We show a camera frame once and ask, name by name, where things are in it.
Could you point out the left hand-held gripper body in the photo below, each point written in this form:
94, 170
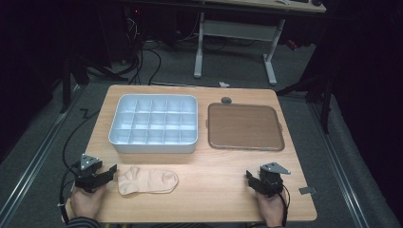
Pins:
88, 177

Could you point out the metal floor rail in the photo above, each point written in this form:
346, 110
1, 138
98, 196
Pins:
38, 161
339, 164

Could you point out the small red object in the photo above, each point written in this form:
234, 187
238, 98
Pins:
292, 45

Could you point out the dark round table grommet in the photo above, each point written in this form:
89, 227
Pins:
226, 100

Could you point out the person's left hand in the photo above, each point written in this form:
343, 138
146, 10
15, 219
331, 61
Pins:
85, 202

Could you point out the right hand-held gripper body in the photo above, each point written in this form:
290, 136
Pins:
271, 183

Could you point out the white-legged wooden desk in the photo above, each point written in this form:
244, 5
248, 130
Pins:
237, 30

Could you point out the beige sock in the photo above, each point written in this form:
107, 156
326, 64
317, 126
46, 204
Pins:
149, 182

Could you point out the person's right hand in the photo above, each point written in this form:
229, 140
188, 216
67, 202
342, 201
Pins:
271, 209

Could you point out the black metal stand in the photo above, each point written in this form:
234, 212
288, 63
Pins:
326, 104
66, 85

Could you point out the white divided storage box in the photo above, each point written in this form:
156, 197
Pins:
152, 122

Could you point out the white paper scrap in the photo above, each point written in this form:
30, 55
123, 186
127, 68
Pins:
224, 84

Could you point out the grey tape piece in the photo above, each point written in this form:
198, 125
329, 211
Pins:
307, 190

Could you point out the brown tray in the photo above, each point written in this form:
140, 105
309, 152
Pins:
244, 126

